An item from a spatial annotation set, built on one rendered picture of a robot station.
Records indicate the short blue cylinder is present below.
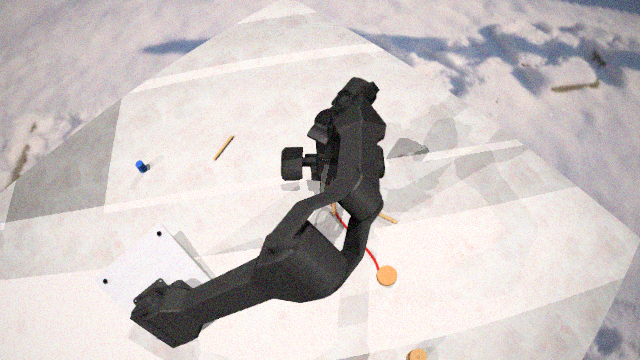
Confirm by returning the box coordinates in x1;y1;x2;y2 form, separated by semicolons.
135;161;147;174

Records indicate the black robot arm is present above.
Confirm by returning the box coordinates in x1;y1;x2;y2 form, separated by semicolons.
130;77;387;348

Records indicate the red string with wooden stick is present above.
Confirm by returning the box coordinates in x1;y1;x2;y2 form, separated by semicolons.
330;203;379;270

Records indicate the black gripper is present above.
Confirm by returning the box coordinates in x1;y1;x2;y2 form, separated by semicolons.
280;143;385;181

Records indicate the round wooden button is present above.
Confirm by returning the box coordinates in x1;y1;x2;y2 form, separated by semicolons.
376;265;397;287

